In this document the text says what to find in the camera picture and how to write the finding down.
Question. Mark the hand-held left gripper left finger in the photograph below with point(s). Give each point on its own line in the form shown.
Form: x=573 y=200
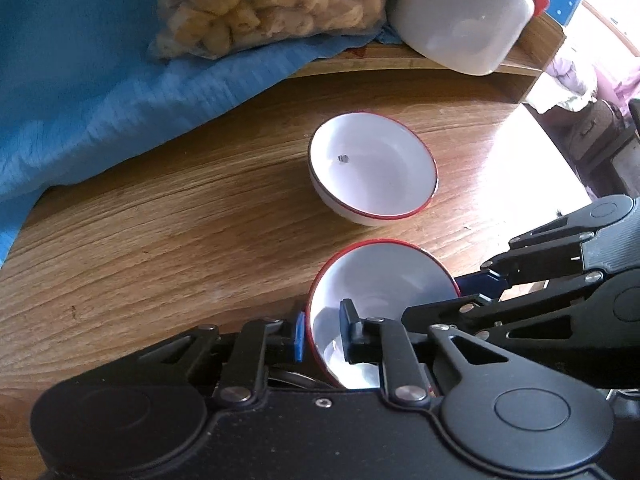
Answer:
x=299 y=337

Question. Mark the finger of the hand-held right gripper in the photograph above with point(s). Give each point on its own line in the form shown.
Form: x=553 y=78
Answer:
x=482 y=282
x=550 y=305

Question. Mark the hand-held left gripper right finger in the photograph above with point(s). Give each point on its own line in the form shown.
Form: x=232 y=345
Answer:
x=346 y=320

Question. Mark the plain white red-rimmed bowl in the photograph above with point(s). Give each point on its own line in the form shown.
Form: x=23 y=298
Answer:
x=385 y=275

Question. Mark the white bowl with dark spot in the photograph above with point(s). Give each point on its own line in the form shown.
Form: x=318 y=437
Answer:
x=380 y=170

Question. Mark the brown wooden furniture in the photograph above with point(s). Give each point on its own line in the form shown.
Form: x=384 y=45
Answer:
x=595 y=135

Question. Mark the pale pink cloth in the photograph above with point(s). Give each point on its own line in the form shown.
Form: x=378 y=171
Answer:
x=565 y=80

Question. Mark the wooden desk shelf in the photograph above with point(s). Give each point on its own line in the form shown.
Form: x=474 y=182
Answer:
x=525 y=60

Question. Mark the clear bag of fried snacks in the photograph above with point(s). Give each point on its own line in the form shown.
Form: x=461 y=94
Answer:
x=250 y=0

